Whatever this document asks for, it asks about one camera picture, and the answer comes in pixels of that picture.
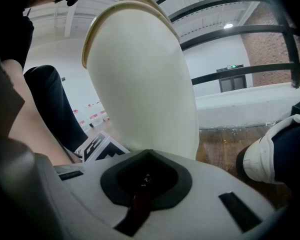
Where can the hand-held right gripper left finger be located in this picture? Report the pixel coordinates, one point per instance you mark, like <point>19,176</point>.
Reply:
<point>95,184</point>

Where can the person's right leg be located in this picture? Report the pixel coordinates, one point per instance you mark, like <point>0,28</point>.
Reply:
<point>292,154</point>

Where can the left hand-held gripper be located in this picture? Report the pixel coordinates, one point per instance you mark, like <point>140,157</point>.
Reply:
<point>102,146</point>

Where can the person's black shirt torso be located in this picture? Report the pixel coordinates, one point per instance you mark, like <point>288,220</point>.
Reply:
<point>15,39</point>

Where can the person's left forearm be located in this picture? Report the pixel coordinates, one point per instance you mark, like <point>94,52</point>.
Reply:
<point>35,124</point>

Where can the round ceiling lamp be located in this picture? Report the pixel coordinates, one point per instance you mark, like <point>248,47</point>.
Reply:
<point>228,25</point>

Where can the person's left leg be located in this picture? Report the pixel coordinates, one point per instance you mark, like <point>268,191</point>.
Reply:
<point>57,104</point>

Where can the person's leg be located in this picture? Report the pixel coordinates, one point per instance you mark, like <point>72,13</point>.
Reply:
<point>57,104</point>
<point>292,154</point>

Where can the dark double door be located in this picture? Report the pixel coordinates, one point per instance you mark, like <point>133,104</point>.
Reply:
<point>233,84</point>

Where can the green exit sign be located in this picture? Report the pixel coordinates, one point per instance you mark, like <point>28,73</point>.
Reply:
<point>234,66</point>

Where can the white lidded trash bin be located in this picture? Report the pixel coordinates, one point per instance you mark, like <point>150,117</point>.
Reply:
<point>140,84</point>

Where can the person's right white shoe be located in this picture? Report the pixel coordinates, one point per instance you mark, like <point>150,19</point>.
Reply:
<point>258,159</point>

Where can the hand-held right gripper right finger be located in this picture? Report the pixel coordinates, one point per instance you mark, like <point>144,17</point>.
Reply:
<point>205,184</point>

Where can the white low ledge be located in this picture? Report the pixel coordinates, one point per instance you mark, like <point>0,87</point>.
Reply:
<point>240,109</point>

